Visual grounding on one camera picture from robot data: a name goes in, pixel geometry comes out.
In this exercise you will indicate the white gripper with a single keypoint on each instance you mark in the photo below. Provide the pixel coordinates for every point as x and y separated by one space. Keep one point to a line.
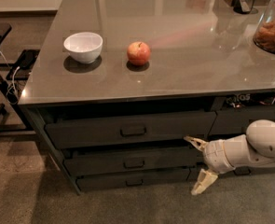
215 156

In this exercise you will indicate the dark drawer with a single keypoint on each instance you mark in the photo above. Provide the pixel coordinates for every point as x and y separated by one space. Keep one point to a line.
238 153
133 179
108 162
236 120
241 171
128 129

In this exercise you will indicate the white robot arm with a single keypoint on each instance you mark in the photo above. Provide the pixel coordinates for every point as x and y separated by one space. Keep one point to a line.
255 148

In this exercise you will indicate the red apple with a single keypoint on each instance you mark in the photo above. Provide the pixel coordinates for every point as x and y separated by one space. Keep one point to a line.
138 53

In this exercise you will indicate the glass jar with snacks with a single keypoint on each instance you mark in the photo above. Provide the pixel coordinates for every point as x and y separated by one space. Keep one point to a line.
264 36

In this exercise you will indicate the white ceramic bowl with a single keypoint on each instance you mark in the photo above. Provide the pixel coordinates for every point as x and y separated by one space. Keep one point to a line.
84 47

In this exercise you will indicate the black side shelf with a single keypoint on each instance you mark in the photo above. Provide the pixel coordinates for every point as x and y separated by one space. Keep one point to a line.
10 76

